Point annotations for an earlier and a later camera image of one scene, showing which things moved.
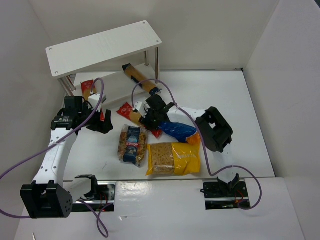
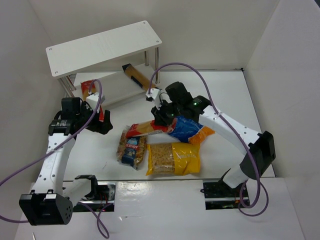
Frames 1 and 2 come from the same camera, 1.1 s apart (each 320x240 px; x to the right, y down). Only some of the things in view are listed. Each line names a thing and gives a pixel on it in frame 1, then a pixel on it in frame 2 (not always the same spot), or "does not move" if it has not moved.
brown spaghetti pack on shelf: x=140 y=80 does not move
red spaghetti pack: x=127 y=111 → x=142 y=128
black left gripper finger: x=107 y=125 does not move
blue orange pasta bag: x=184 y=133 does not move
